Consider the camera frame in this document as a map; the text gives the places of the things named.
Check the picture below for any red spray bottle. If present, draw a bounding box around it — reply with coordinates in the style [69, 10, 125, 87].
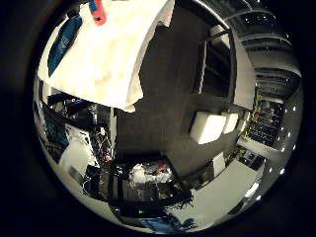
[88, 0, 109, 27]

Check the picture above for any blue cloth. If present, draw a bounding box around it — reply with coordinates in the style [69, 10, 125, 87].
[47, 14, 84, 78]

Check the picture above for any large white cube seat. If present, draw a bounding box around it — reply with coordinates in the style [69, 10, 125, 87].
[189, 111, 228, 145]

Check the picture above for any small white cube seat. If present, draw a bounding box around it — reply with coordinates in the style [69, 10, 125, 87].
[222, 112, 240, 134]

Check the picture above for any long white desk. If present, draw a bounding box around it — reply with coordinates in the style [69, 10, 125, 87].
[171, 159, 266, 228]

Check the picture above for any blue panel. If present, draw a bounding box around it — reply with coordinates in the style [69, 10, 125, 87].
[41, 108, 71, 163]

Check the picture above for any storage rack with yellow items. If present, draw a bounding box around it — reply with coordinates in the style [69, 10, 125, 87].
[246, 95, 286, 148]

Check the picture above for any black metal shelf frame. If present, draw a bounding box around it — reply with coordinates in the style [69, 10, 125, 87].
[192, 29, 239, 101]

